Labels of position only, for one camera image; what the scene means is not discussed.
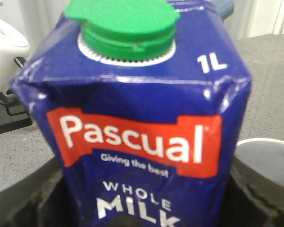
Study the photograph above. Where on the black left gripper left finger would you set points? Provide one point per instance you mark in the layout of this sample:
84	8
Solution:
39	200

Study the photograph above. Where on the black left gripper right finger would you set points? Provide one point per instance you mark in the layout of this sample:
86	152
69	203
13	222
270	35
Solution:
251	199

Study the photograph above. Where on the white HOME mug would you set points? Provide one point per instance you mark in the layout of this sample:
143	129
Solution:
265	156

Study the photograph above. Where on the blue white milk carton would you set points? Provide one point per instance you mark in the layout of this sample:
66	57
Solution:
142	102

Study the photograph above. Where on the white enamel mug right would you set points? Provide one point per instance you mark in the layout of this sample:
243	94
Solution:
12	44

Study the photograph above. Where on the black wire mug rack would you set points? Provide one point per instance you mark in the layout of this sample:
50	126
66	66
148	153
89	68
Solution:
13	115

